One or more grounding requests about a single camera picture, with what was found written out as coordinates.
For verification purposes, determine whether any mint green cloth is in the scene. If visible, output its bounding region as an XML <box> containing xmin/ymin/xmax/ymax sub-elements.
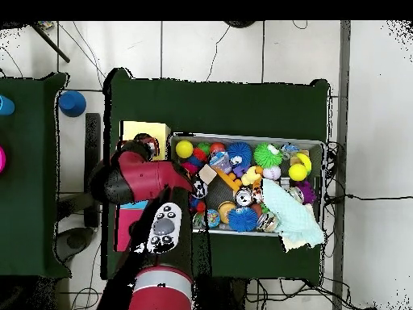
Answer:
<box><xmin>261</xmin><ymin>178</ymin><xmax>326</xmax><ymax>249</ymax></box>

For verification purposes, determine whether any wooden box with three holes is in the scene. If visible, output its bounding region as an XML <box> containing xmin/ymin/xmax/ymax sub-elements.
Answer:
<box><xmin>115</xmin><ymin>119</ymin><xmax>172</xmax><ymax>253</ymax></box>

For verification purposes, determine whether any shallow clear mesh bin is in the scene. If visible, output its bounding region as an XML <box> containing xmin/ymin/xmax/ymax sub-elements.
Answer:
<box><xmin>165</xmin><ymin>132</ymin><xmax>327</xmax><ymax>239</ymax></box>

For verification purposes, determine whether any plain wooden block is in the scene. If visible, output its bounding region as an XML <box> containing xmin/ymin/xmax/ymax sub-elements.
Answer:
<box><xmin>197</xmin><ymin>164</ymin><xmax>219</xmax><ymax>186</ymax></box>

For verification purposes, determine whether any small soccer ball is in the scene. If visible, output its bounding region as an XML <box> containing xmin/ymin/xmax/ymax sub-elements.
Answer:
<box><xmin>193</xmin><ymin>180</ymin><xmax>210</xmax><ymax>199</ymax></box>

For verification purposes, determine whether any yellow ball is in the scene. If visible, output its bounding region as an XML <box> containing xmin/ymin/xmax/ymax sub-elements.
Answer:
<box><xmin>175</xmin><ymin>139</ymin><xmax>194</xmax><ymax>159</ymax></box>
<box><xmin>288</xmin><ymin>162</ymin><xmax>308</xmax><ymax>182</ymax></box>

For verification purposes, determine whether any globe print ball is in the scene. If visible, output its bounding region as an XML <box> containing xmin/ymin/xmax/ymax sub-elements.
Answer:
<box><xmin>206</xmin><ymin>209</ymin><xmax>222</xmax><ymax>228</ymax></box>

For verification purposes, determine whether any blue spiky rubber ball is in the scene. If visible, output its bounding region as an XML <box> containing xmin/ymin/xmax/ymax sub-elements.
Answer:
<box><xmin>227</xmin><ymin>206</ymin><xmax>259</xmax><ymax>233</ymax></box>

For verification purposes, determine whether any green fuzzy toy with eyes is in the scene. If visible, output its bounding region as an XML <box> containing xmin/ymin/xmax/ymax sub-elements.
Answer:
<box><xmin>253</xmin><ymin>142</ymin><xmax>284</xmax><ymax>169</ymax></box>

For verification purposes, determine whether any small baseball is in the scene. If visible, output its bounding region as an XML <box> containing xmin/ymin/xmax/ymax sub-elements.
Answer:
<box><xmin>263</xmin><ymin>165</ymin><xmax>282</xmax><ymax>182</ymax></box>

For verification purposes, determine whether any dark green table cloth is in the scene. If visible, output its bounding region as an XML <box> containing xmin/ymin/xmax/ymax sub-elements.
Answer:
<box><xmin>0</xmin><ymin>70</ymin><xmax>71</xmax><ymax>280</ymax></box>
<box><xmin>102</xmin><ymin>67</ymin><xmax>332</xmax><ymax>285</ymax></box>

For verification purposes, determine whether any purple spiky toy with eyes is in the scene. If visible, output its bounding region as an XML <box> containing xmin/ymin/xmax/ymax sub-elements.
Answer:
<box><xmin>296</xmin><ymin>180</ymin><xmax>317</xmax><ymax>205</ymax></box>

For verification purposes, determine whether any person's foot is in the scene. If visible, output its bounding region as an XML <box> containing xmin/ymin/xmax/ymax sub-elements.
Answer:
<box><xmin>223</xmin><ymin>20</ymin><xmax>258</xmax><ymax>30</ymax></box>

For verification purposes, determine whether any light blue cup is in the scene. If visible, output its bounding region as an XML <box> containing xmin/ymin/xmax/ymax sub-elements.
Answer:
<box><xmin>0</xmin><ymin>94</ymin><xmax>15</xmax><ymax>117</ymax></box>

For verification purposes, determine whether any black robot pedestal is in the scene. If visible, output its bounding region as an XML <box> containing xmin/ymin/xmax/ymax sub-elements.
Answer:
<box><xmin>196</xmin><ymin>276</ymin><xmax>254</xmax><ymax>310</ymax></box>

